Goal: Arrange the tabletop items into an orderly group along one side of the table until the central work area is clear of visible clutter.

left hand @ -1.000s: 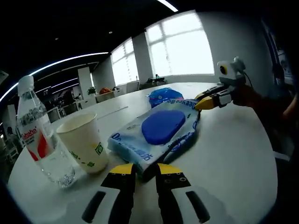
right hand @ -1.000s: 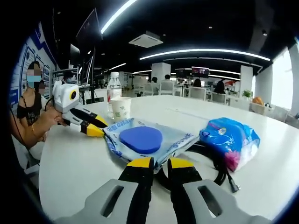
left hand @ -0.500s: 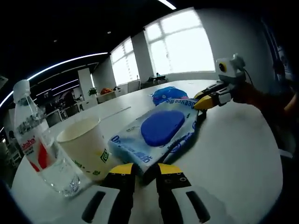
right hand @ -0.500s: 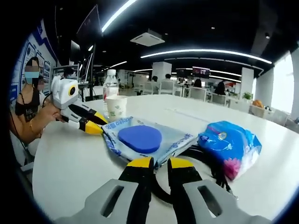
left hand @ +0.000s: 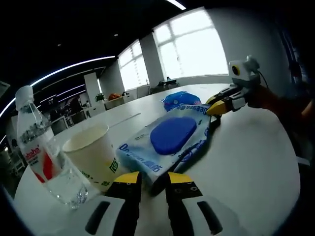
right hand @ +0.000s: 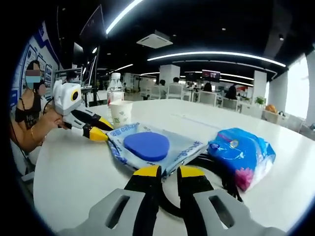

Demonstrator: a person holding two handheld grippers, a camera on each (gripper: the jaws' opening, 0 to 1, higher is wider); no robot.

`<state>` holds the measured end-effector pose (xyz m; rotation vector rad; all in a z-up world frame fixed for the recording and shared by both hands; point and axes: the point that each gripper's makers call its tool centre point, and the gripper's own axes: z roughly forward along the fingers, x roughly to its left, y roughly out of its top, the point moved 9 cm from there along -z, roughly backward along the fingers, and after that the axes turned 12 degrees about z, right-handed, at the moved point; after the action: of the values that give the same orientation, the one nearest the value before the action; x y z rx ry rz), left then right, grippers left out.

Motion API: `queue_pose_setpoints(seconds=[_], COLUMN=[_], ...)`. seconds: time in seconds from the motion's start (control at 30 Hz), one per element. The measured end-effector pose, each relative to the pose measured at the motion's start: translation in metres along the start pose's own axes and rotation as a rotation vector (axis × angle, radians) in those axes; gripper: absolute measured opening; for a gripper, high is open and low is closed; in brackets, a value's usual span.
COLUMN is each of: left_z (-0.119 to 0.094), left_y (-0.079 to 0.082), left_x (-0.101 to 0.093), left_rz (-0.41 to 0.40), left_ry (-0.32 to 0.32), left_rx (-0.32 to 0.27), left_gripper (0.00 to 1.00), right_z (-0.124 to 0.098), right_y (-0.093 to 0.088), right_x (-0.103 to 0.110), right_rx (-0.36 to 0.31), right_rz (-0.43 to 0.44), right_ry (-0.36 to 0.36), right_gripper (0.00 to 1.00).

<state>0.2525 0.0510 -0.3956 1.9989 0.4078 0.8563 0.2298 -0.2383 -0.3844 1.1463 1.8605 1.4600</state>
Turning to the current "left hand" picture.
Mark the large bright window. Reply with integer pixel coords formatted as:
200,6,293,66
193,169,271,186
152,8,229,79

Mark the clear water bottle red label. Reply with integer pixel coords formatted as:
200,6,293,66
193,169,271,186
15,85,89,209

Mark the person's right hand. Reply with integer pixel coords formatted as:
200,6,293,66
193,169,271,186
247,86,274,109

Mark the low white cabinet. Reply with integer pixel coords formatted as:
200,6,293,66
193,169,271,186
104,95,137,110

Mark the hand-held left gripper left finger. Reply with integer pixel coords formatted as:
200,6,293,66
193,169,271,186
78,171,143,236

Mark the teal and black object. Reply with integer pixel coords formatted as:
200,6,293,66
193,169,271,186
157,76,179,88

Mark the window with blinds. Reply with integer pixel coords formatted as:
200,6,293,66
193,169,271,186
117,39,150,91

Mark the ceiling light strip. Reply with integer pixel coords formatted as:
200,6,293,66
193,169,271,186
167,0,187,10
0,56,116,116

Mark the wet wipes pack blue lid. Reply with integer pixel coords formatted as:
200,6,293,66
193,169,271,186
115,104,215,190

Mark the black cable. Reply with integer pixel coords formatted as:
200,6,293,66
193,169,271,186
209,114,221,135

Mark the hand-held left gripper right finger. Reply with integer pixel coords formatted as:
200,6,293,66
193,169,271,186
167,171,244,236

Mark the white paper cup green print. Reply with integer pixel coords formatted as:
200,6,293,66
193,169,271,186
62,123,119,194

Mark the blue tissue pack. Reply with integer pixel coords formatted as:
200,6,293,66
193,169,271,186
161,90,201,113

